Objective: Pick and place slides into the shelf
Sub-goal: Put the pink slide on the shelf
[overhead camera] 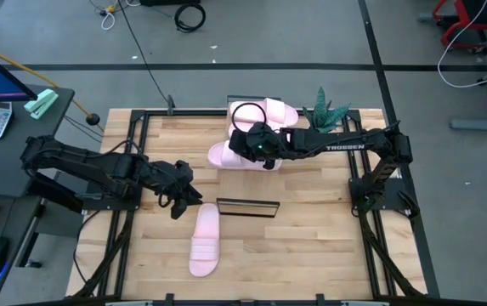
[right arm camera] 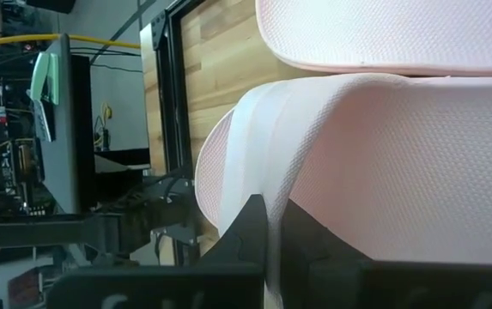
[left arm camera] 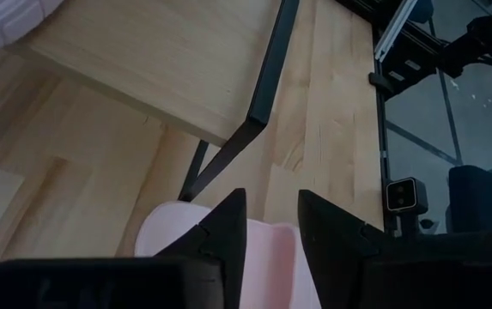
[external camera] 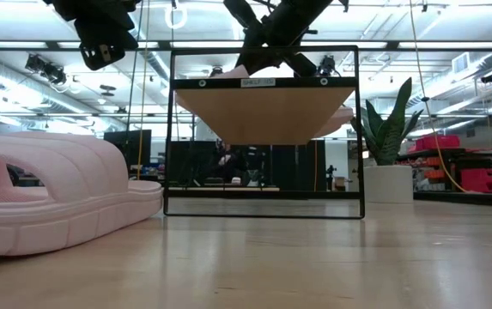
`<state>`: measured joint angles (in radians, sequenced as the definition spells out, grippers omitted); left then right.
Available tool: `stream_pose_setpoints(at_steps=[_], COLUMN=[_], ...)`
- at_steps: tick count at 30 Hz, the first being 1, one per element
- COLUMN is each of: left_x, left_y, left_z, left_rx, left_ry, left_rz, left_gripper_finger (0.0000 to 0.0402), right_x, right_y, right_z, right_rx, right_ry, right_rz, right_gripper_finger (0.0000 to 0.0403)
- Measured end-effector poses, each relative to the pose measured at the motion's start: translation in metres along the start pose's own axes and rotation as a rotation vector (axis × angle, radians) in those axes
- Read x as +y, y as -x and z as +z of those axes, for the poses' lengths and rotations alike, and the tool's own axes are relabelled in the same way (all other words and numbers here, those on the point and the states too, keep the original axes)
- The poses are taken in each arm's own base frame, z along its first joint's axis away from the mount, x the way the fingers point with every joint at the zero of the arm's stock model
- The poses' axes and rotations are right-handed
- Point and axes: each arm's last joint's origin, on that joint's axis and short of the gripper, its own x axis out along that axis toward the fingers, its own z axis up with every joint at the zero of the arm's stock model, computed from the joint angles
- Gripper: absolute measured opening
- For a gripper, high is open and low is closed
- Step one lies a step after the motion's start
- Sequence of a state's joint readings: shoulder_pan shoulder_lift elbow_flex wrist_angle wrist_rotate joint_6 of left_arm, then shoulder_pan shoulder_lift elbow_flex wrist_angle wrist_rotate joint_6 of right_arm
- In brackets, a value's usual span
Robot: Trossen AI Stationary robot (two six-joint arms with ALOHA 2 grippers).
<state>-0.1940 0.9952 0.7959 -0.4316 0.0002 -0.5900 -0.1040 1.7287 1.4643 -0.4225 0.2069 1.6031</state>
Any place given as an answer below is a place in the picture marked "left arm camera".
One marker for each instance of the black aluminium rig frame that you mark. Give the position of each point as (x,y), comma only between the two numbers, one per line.
(404,64)

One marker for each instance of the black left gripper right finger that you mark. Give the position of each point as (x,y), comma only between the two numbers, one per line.
(335,257)

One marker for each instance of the small black white-faced camera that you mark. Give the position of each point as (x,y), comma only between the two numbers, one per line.
(402,195)

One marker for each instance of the pink foam slide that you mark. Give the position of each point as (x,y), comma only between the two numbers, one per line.
(5,21)
(271,266)

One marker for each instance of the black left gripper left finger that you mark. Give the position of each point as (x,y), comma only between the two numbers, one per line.
(224,240)

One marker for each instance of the wooden shelf black metal frame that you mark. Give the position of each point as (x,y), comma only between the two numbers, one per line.
(164,64)

